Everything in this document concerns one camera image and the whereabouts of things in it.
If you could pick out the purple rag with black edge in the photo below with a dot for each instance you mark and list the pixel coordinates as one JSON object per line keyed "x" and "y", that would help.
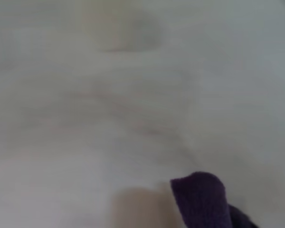
{"x": 199, "y": 197}

